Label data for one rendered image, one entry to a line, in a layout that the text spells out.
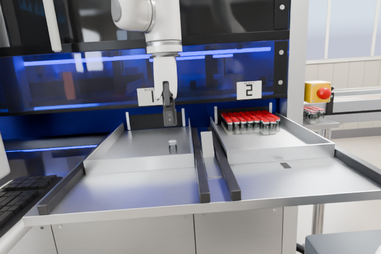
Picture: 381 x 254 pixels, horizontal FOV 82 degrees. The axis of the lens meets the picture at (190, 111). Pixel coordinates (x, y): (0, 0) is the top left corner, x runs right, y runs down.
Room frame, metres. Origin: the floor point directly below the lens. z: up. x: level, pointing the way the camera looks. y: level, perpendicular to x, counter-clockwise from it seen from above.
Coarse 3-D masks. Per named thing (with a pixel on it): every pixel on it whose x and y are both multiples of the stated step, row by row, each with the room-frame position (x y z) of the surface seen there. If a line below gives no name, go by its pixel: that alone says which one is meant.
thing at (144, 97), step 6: (138, 90) 0.74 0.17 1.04; (144, 90) 0.74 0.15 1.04; (150, 90) 0.74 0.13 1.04; (138, 96) 0.74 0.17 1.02; (144, 96) 0.74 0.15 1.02; (150, 96) 0.74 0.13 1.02; (138, 102) 0.74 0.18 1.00; (144, 102) 0.74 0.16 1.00; (150, 102) 0.74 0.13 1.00; (156, 102) 0.74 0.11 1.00; (162, 102) 0.74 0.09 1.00
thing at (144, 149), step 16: (160, 128) 0.82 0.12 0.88; (176, 128) 0.80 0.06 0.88; (112, 144) 0.67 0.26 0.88; (128, 144) 0.66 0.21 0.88; (144, 144) 0.65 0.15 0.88; (160, 144) 0.64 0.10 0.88; (176, 144) 0.64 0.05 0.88; (192, 144) 0.54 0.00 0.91; (96, 160) 0.48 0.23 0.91; (112, 160) 0.48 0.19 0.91; (128, 160) 0.48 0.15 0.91; (144, 160) 0.48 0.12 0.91; (160, 160) 0.48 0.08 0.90; (176, 160) 0.48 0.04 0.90; (192, 160) 0.48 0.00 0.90
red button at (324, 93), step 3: (324, 87) 0.73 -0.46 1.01; (318, 90) 0.74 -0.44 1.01; (321, 90) 0.72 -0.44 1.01; (324, 90) 0.72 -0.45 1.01; (327, 90) 0.72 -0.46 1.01; (330, 90) 0.72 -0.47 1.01; (318, 93) 0.73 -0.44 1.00; (321, 93) 0.72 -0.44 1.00; (324, 93) 0.72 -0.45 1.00; (327, 93) 0.72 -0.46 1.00; (330, 93) 0.72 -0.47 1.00; (318, 96) 0.73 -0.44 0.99; (321, 96) 0.72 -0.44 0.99; (324, 96) 0.72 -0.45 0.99; (327, 96) 0.72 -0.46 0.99; (324, 99) 0.72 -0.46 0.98
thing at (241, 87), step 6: (240, 84) 0.74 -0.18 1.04; (252, 84) 0.74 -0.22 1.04; (258, 84) 0.75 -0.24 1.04; (240, 90) 0.74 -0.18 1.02; (252, 90) 0.74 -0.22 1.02; (258, 90) 0.75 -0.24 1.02; (240, 96) 0.74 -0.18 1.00; (246, 96) 0.74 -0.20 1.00; (252, 96) 0.74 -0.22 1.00; (258, 96) 0.75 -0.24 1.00
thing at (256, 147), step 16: (288, 128) 0.72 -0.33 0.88; (304, 128) 0.61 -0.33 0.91; (224, 144) 0.53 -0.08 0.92; (240, 144) 0.60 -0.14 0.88; (256, 144) 0.59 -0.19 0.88; (272, 144) 0.59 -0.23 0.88; (288, 144) 0.58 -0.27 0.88; (304, 144) 0.57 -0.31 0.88; (320, 144) 0.49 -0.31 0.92; (240, 160) 0.48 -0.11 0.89; (256, 160) 0.48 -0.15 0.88; (272, 160) 0.49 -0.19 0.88
